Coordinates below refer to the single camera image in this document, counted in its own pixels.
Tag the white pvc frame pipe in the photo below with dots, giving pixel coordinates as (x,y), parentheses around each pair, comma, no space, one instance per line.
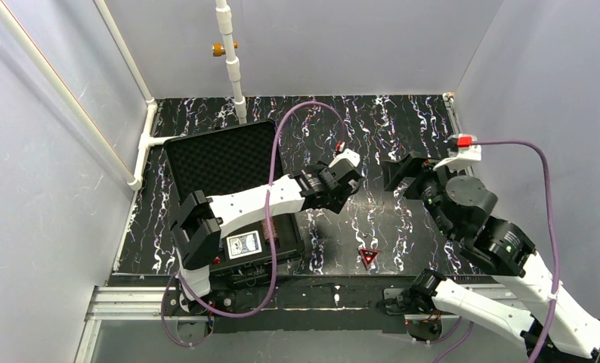
(134,177)

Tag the red triangle dealer button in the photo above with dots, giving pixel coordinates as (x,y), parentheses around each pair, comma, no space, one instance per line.
(368,257)

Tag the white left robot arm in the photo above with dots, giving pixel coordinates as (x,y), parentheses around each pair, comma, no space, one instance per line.
(200,223)

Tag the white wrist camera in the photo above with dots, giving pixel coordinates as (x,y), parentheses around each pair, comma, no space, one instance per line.
(352,157)
(464,152)

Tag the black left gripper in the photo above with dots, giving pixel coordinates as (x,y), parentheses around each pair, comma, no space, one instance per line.
(341,184)

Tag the black foam-lined poker case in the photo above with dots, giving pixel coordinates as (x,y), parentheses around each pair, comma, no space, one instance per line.
(228,161)

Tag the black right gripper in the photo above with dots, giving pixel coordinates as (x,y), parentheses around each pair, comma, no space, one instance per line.
(409,172)

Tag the brown poker chip stack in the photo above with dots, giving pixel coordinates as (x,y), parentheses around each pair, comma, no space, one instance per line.
(270,232)

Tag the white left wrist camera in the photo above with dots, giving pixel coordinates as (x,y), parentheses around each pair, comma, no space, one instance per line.
(352,157)

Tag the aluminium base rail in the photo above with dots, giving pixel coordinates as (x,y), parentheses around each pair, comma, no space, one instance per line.
(294,308)

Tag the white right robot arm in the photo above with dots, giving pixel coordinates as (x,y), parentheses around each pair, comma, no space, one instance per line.
(550,325)

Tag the white pvc pole with orange knob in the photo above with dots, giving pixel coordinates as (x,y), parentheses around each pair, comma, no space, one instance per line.
(225,25)

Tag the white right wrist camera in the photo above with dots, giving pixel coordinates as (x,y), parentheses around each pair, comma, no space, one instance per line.
(464,152)

